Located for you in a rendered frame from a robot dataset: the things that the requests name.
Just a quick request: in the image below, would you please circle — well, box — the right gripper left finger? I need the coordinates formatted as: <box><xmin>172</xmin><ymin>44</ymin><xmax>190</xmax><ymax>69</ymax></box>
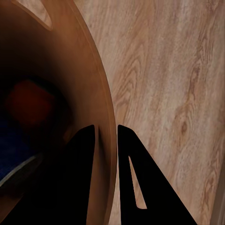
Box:
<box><xmin>0</xmin><ymin>125</ymin><xmax>95</xmax><ymax>225</ymax></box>

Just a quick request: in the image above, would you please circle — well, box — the trash can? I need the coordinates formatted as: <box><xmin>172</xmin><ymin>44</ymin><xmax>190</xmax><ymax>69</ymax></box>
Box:
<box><xmin>0</xmin><ymin>0</ymin><xmax>117</xmax><ymax>225</ymax></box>

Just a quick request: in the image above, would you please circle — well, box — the can of soda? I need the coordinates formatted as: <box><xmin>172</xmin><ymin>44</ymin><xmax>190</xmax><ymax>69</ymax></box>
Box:
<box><xmin>0</xmin><ymin>105</ymin><xmax>44</xmax><ymax>198</ymax></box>
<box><xmin>1</xmin><ymin>77</ymin><xmax>60</xmax><ymax>142</ymax></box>

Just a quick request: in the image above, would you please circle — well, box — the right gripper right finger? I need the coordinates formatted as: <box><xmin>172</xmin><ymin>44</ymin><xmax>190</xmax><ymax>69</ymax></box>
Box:
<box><xmin>118</xmin><ymin>125</ymin><xmax>197</xmax><ymax>225</ymax></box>

